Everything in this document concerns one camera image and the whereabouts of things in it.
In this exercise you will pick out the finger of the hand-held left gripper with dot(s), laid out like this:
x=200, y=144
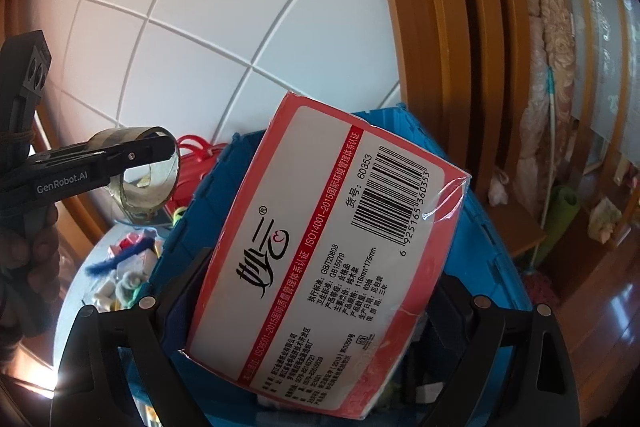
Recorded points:
x=135, y=153

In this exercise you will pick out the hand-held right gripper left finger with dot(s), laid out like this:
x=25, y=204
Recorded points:
x=150, y=322

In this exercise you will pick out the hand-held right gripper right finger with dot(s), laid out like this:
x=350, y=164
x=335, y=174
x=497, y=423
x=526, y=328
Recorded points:
x=480, y=327

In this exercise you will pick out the clear tape roll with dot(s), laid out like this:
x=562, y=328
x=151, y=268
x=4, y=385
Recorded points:
x=165, y=187

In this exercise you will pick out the blue plastic crate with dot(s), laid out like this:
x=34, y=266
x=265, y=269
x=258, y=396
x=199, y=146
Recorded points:
x=480, y=257

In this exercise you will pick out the pink barcode tissue pack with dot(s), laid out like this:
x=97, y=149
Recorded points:
x=325, y=257

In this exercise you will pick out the person's left hand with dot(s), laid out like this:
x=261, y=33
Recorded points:
x=42, y=257

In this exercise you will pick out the grey plush toy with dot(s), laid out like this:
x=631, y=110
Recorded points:
x=131, y=287

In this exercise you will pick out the red plastic suitcase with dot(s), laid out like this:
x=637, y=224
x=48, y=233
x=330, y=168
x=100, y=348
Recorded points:
x=195, y=157

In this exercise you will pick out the blue fluffy brush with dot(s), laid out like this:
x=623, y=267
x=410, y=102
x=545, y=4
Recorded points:
x=120, y=257

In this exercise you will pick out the green rolled mat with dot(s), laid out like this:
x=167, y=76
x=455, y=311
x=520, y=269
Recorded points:
x=562, y=212

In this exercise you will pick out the rolled patterned carpet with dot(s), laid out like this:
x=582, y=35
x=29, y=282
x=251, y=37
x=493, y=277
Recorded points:
x=547, y=57

